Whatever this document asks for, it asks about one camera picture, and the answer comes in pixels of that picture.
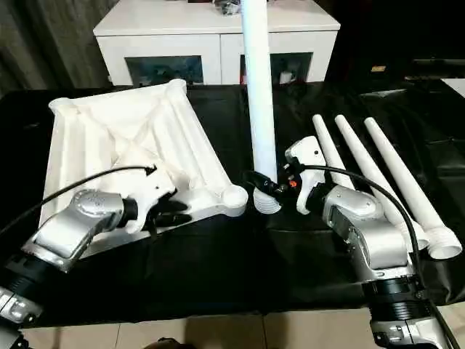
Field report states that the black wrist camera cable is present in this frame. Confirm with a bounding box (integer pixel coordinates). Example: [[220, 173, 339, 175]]
[[0, 165, 157, 237], [297, 165, 458, 349]]

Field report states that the grey curtain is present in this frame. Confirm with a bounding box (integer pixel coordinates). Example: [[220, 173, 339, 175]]
[[0, 0, 121, 99]]

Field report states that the white plastic table leg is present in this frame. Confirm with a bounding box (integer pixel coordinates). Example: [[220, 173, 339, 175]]
[[312, 113, 429, 252], [240, 0, 283, 215], [334, 115, 442, 252], [363, 117, 464, 260]]

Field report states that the white flat board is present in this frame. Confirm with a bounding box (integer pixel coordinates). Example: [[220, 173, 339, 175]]
[[441, 78, 465, 97]]

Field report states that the white plastic table top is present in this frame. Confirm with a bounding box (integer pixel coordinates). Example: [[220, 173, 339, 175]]
[[38, 79, 250, 261]]

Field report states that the black left wrist camera cable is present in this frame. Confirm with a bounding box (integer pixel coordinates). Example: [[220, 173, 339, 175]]
[[0, 165, 157, 237]]

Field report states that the white cabinet with glass doors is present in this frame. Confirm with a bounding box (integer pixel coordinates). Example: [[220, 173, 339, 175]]
[[92, 0, 341, 87]]

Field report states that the black tangled bundle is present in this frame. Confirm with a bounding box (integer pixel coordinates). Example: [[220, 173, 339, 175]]
[[214, 0, 243, 16]]

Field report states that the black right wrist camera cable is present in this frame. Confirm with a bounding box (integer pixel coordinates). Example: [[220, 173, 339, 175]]
[[297, 165, 458, 349]]

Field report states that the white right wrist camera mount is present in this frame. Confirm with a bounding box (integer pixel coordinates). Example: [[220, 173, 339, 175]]
[[285, 136, 326, 214]]

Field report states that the black work mat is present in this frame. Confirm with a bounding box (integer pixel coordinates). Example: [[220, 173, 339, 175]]
[[0, 81, 465, 324]]

